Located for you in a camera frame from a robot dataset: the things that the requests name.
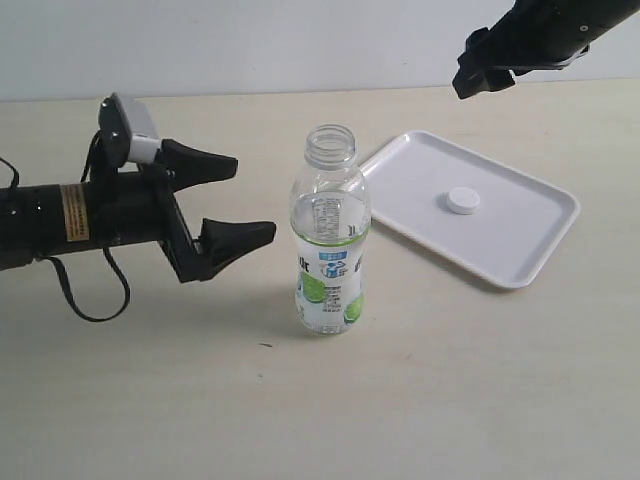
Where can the clear plastic drink bottle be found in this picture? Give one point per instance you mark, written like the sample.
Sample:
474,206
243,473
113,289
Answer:
330,217

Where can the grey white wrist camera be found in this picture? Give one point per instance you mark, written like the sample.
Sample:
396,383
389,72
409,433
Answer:
127,131

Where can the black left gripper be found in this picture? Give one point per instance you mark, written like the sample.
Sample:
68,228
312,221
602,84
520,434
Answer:
115,208

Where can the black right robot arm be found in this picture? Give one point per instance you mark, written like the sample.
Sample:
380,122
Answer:
568,22

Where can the white bottle cap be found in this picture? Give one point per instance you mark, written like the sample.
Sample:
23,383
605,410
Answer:
462,200

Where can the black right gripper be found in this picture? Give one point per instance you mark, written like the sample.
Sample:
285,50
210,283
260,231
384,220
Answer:
506,47

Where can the white rectangular plastic tray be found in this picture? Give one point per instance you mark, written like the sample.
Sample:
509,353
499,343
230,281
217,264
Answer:
491,220

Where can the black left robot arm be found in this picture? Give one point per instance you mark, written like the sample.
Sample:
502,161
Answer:
15,243

